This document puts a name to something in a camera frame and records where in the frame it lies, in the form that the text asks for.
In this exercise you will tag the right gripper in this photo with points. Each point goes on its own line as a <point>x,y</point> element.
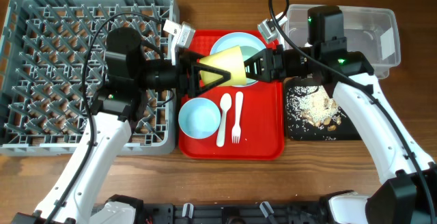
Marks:
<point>270,74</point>

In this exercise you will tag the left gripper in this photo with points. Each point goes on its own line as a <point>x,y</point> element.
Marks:
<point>190,85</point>

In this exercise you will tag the green bowl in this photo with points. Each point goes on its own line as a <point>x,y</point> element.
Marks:
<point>247,52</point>

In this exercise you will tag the yellow plastic cup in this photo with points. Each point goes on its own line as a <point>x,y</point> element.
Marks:
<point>230,60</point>

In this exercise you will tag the light blue plate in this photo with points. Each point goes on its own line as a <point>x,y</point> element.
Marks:
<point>236,39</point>

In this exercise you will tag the white plastic fork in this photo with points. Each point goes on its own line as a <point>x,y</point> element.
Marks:
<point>236,130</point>

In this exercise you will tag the white plastic spoon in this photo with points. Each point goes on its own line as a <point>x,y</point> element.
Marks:
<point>225,105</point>

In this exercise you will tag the light blue saucer bowl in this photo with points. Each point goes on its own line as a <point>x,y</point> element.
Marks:
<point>199,118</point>

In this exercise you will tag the rice and food scraps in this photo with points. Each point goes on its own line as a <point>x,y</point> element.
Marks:
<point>310,112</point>

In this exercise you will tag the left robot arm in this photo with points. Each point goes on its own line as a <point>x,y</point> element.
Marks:
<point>112,112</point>

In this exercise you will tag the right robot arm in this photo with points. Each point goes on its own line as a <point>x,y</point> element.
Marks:
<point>407,174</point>

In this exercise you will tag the black waste tray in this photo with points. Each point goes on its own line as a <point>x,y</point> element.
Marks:
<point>346,130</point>

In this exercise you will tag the grey dishwasher rack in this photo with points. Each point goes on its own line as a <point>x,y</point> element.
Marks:
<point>52,62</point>

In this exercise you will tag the red plastic tray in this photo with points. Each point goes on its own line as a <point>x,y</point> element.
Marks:
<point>262,125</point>

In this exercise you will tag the clear plastic bin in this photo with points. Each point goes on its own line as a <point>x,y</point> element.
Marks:
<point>372,31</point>

